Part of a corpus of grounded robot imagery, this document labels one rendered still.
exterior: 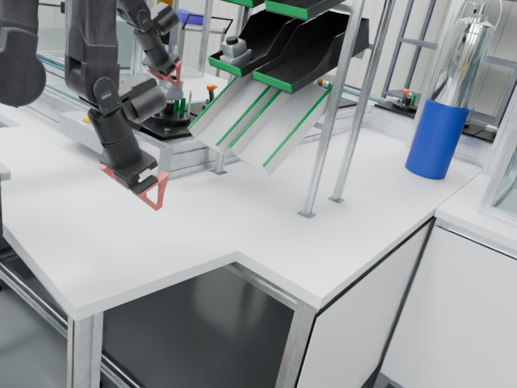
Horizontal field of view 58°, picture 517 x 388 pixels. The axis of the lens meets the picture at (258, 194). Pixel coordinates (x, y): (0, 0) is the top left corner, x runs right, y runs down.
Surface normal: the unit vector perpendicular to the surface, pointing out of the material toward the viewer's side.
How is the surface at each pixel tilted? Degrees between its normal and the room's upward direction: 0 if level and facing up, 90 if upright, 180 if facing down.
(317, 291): 0
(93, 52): 90
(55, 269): 0
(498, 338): 90
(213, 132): 45
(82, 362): 90
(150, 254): 0
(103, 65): 90
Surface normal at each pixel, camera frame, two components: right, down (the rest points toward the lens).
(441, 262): -0.60, 0.22
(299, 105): -0.39, -0.52
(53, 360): 0.18, -0.90
